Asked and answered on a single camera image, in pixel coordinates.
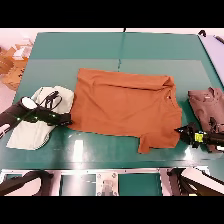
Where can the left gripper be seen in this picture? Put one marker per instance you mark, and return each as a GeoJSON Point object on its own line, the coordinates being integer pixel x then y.
{"type": "Point", "coordinates": [60, 119]}

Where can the silver frame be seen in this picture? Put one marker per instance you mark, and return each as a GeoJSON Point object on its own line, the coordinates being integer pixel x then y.
{"type": "Point", "coordinates": [106, 181]}

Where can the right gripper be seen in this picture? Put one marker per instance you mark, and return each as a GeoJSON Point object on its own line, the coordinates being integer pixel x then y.
{"type": "Point", "coordinates": [192, 134]}

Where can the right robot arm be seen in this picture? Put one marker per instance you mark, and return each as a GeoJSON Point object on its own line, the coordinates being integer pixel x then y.
{"type": "Point", "coordinates": [213, 137]}

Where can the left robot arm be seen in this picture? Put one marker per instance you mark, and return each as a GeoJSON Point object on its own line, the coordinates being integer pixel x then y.
{"type": "Point", "coordinates": [13, 116]}

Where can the brown cardboard box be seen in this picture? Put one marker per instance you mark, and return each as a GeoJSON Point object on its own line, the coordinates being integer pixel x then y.
{"type": "Point", "coordinates": [14, 75]}

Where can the brown shirt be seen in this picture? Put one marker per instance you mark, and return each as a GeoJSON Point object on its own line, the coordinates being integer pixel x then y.
{"type": "Point", "coordinates": [206, 105]}

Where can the orange T-shirt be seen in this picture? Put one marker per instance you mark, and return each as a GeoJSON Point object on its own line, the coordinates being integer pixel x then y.
{"type": "Point", "coordinates": [120, 103]}

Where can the cream white garment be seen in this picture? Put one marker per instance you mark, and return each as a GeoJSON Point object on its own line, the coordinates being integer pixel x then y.
{"type": "Point", "coordinates": [28, 135]}

